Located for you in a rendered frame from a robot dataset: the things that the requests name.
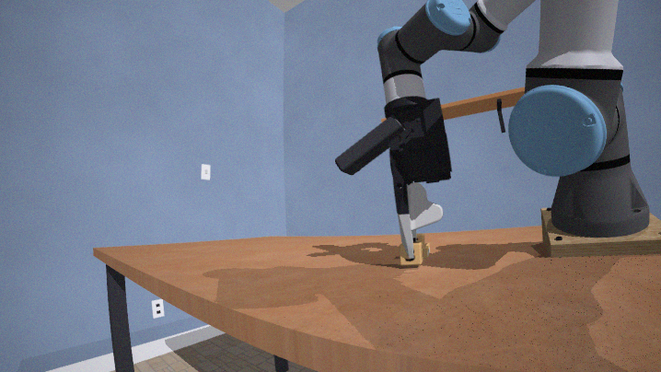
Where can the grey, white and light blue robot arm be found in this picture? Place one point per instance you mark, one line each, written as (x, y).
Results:
(562, 123)

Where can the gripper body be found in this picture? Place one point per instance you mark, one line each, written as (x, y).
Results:
(417, 154)

